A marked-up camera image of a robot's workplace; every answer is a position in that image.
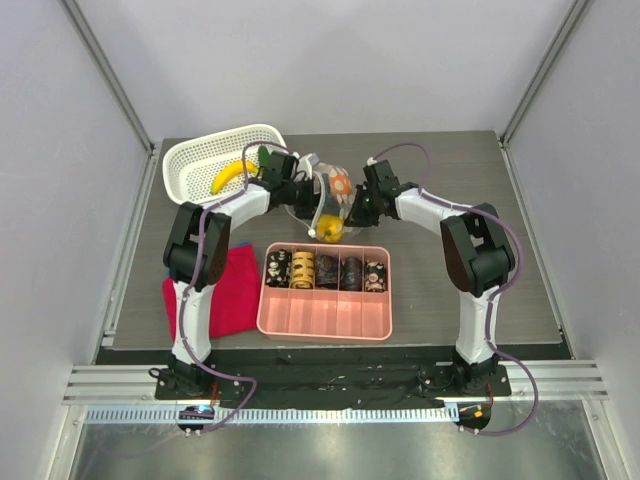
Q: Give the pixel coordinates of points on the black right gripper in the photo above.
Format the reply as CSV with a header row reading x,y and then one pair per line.
x,y
360,208

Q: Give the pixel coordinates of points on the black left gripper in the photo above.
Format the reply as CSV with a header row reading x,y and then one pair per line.
x,y
307,211

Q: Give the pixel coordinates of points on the orange toy fruit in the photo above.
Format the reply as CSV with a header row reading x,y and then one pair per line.
x,y
340,186

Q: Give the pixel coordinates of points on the clear polka dot zip bag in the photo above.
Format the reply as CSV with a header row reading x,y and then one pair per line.
x,y
327,204

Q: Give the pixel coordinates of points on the yellow toy fruit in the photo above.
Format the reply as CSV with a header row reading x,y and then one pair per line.
x,y
329,228

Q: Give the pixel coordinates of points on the green toy cucumber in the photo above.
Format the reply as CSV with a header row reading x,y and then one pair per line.
x,y
264,156

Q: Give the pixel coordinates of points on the yellow toy banana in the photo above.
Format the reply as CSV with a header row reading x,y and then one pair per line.
x,y
231,177

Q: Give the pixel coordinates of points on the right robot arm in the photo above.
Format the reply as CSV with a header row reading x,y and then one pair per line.
x,y
477,253

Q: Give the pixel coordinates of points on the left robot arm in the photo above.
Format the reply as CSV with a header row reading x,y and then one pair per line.
x,y
197,249

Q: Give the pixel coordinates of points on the yellow black cloth roll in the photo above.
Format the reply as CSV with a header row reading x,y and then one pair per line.
x,y
302,272

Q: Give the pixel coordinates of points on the dark floral rose cloth roll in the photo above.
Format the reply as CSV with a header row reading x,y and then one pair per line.
x,y
375,276

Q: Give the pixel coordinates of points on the dark brown patterned cloth roll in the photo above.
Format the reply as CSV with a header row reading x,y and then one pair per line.
x,y
326,272

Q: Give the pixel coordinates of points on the black white dotted cloth roll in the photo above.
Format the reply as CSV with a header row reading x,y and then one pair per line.
x,y
278,269

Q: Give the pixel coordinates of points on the dark blue patterned cloth roll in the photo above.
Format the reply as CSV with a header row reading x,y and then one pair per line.
x,y
351,274

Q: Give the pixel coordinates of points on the white perforated plastic basket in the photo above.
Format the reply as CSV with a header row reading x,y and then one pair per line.
x,y
190,167

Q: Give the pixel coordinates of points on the pink divided organizer tray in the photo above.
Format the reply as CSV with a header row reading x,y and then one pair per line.
x,y
328,315

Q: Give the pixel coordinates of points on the red folded cloth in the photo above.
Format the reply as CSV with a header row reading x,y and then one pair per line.
x,y
235,300

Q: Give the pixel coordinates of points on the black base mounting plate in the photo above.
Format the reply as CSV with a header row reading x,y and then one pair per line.
x,y
332,386

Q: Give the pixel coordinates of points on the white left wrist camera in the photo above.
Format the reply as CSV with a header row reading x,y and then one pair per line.
x,y
307,163

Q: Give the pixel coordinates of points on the white slotted cable duct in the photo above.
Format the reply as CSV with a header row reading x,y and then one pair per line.
x,y
200,414

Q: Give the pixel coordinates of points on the aluminium frame rail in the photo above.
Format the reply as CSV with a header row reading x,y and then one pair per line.
x,y
546,380

